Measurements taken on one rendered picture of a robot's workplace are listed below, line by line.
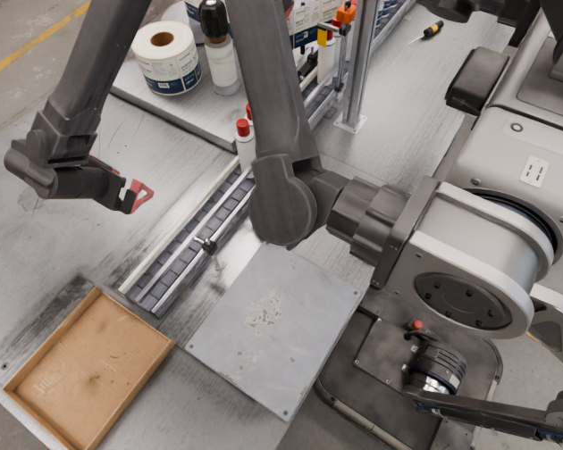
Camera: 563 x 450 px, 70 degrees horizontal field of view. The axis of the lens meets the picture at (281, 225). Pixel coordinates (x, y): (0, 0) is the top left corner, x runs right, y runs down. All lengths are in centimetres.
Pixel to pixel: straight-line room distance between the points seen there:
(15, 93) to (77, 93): 274
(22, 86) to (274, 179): 308
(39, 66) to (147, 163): 224
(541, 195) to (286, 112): 26
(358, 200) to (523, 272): 16
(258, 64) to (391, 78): 117
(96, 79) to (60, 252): 75
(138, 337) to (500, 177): 91
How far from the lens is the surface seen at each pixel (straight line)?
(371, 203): 41
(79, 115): 67
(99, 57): 63
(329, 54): 138
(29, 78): 347
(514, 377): 207
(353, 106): 134
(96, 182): 78
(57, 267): 129
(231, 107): 141
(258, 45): 47
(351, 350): 165
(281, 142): 44
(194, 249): 110
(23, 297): 129
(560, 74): 54
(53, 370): 117
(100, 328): 115
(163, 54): 142
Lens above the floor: 183
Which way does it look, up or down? 59 degrees down
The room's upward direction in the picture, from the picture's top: 4 degrees counter-clockwise
